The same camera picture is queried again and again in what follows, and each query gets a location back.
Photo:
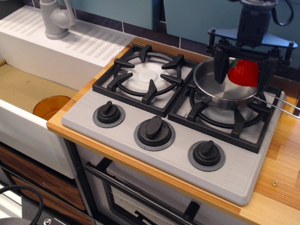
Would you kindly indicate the small steel saucepan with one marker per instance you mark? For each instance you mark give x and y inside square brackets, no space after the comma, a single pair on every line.
[226,96]

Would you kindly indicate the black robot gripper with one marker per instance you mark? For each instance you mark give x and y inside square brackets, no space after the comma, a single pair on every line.
[252,32]

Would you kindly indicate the black left burner grate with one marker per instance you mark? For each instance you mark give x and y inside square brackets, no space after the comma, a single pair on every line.
[144,80]

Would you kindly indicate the oven door with black handle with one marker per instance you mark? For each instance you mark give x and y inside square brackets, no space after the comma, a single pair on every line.
[133,199]

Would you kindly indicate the black middle stove knob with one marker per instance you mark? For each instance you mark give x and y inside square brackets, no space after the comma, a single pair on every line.
[154,134]

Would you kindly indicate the black burner grate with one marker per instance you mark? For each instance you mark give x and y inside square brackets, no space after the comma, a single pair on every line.
[248,128]
[144,80]

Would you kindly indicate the grey toy faucet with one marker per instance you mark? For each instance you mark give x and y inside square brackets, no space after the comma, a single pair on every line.
[57,21]

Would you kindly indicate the black right stove knob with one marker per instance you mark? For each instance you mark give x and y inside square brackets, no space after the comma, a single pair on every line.
[206,156]

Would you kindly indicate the orange plastic bowl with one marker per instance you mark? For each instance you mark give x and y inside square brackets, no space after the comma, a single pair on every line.
[48,107]

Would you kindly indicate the black stove knob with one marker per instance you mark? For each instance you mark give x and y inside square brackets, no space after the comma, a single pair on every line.
[206,156]
[154,134]
[109,115]

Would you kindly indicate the red plastic strawberry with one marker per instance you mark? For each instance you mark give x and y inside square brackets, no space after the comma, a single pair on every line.
[244,72]

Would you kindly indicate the white toy sink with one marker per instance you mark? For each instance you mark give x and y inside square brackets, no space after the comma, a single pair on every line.
[34,67]

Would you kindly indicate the black right burner grate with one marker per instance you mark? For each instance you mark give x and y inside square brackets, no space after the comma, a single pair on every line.
[248,128]

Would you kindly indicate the wooden drawer front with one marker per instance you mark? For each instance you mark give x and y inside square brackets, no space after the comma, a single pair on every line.
[60,193]

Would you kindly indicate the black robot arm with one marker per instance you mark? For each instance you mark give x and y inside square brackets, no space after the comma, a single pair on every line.
[258,54]

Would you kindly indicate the grey toy stove top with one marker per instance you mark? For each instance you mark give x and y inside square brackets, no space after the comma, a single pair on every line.
[234,181]

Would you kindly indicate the black left stove knob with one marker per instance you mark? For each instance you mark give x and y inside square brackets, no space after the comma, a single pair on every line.
[109,115]

